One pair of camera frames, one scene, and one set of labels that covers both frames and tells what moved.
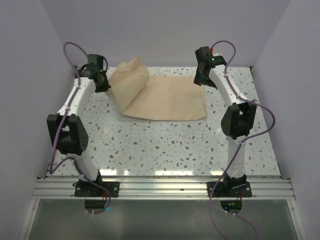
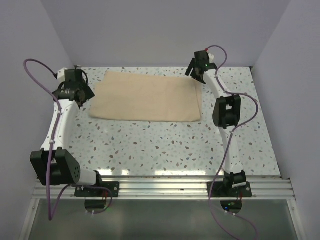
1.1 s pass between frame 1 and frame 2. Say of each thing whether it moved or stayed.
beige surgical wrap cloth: moved
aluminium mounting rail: stayed
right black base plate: stayed
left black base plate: stayed
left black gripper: moved
